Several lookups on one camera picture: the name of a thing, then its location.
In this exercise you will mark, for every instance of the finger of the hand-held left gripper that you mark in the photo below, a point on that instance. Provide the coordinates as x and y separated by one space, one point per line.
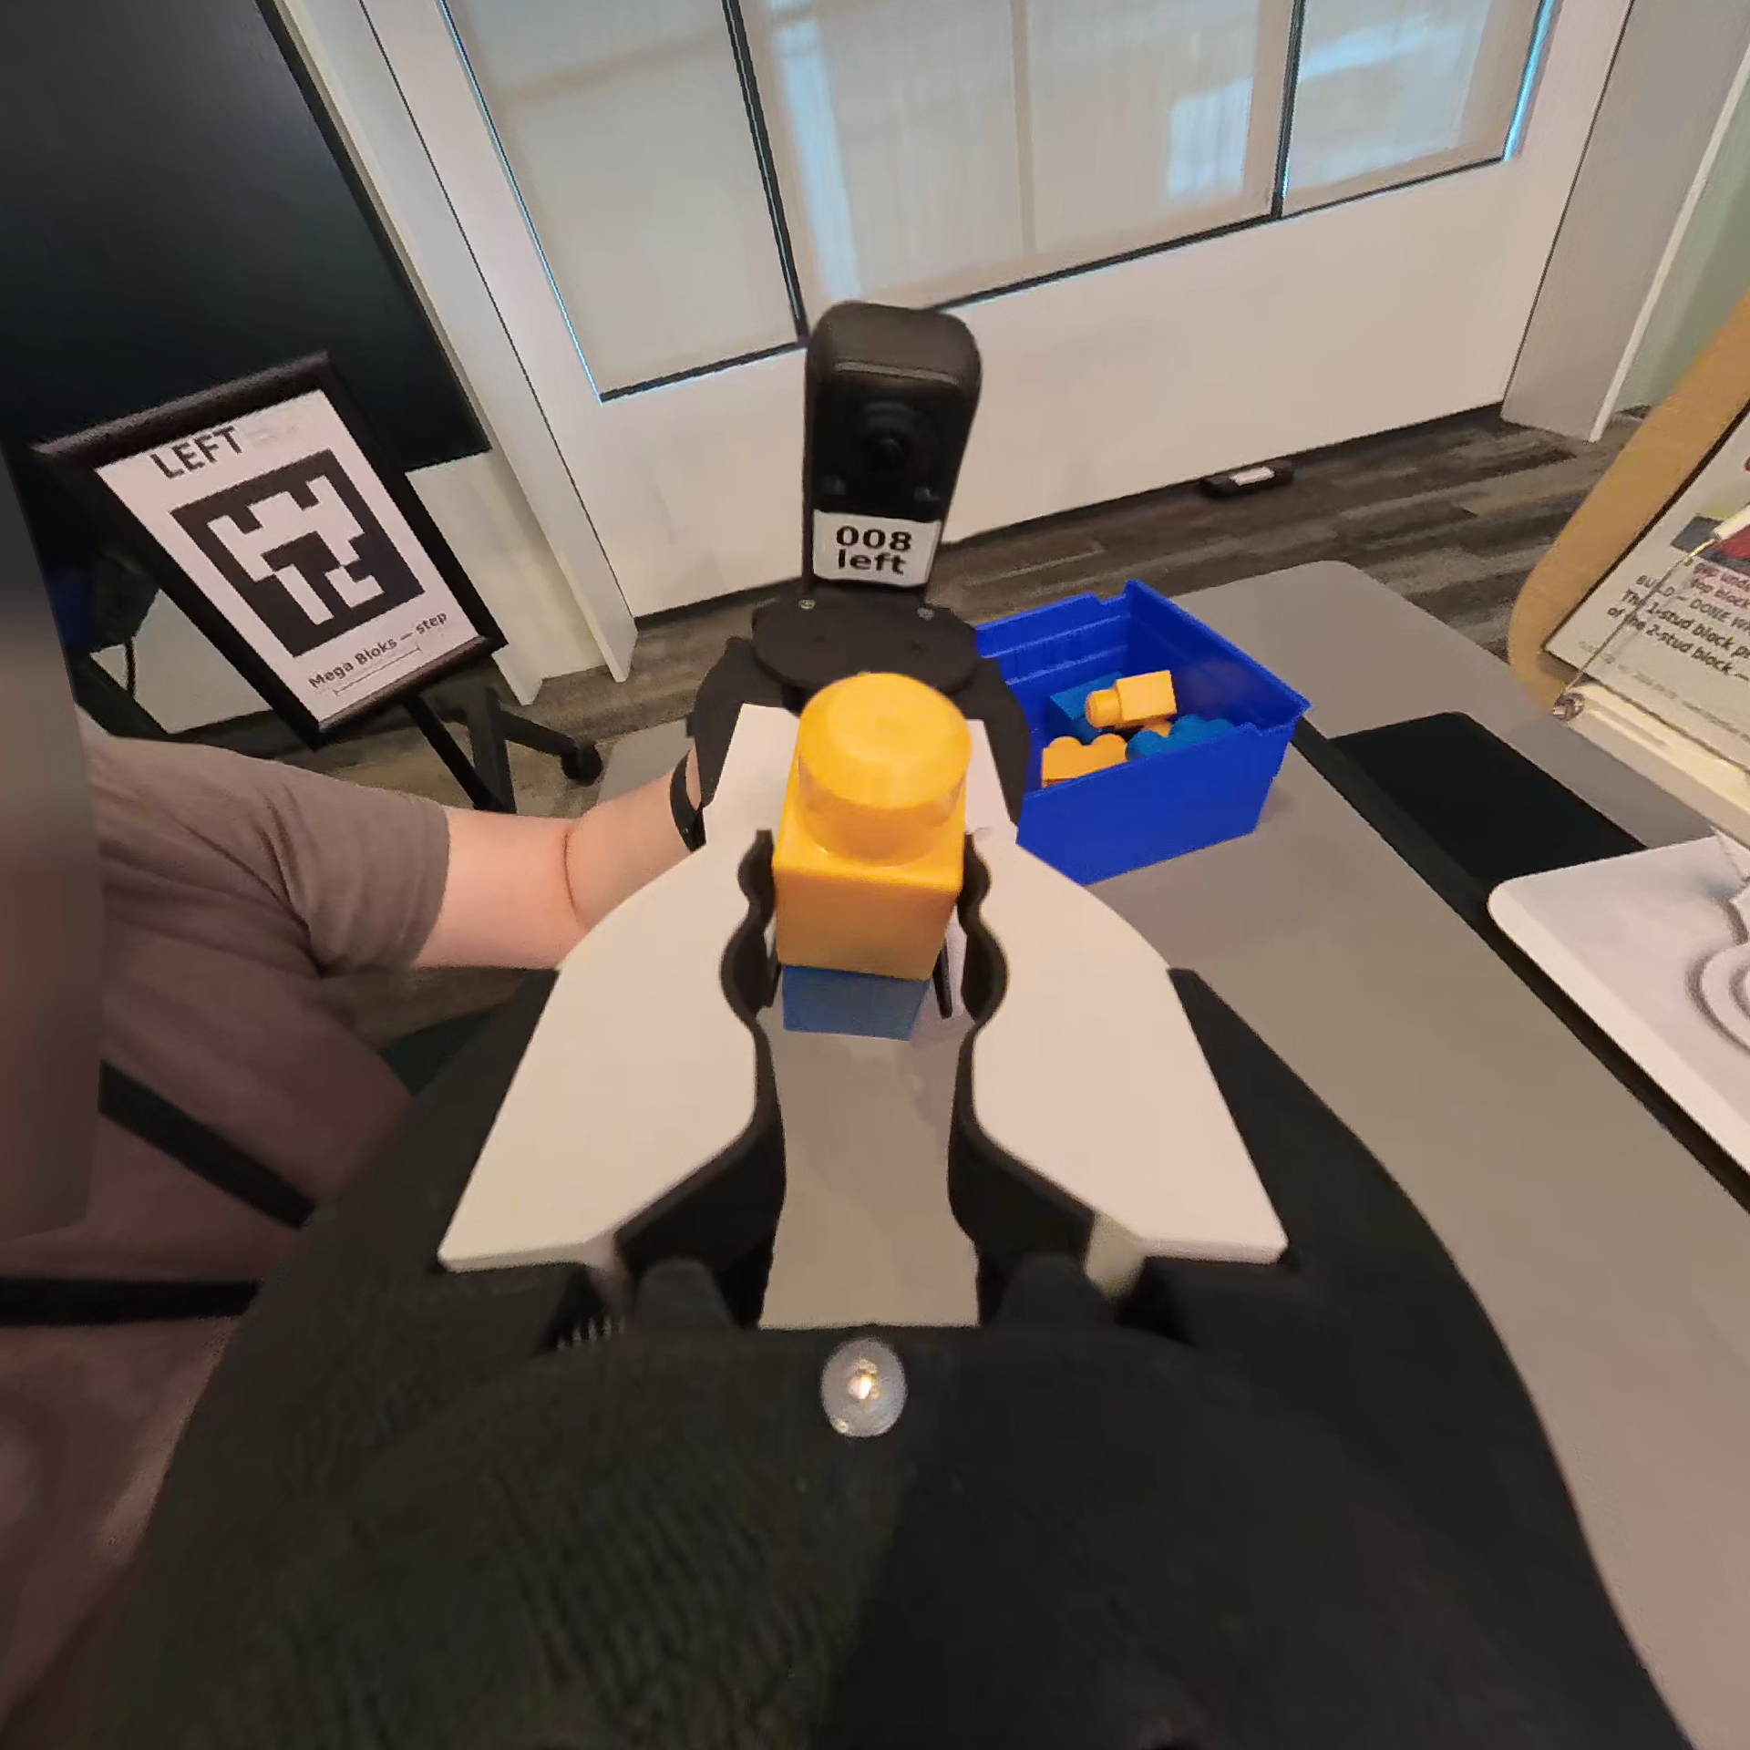
992 781
749 781

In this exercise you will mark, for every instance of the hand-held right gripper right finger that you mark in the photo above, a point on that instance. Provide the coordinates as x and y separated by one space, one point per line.
1120 1095

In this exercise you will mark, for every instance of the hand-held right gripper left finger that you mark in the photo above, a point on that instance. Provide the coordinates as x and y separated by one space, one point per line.
614 1095

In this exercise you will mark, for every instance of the pile of toy blocks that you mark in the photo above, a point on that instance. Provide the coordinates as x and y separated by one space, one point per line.
1094 752

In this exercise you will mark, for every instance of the blue plastic bin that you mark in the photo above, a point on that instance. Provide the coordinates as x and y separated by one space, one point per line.
1163 822

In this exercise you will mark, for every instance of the blue two-stud block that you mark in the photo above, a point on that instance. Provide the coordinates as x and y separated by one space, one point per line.
847 1006

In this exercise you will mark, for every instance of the person's left forearm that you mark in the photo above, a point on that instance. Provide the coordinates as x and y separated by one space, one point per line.
545 889

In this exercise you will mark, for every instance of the black wrist band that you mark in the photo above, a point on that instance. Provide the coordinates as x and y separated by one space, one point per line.
685 807

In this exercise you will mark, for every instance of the large grid window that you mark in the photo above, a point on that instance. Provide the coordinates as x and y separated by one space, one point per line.
957 137

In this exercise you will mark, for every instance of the black floor power strip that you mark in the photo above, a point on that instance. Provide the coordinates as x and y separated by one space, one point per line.
1246 477

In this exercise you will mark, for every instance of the dark desk mat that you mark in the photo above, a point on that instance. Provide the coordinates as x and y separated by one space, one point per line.
1478 807

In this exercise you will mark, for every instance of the black-white marker sign stand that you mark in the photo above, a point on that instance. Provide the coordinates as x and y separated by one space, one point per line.
300 546

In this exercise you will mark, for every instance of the printed instruction sheet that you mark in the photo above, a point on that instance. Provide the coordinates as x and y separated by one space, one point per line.
1666 603

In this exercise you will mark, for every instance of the large dark display screen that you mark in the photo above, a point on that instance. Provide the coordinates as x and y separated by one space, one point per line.
165 206

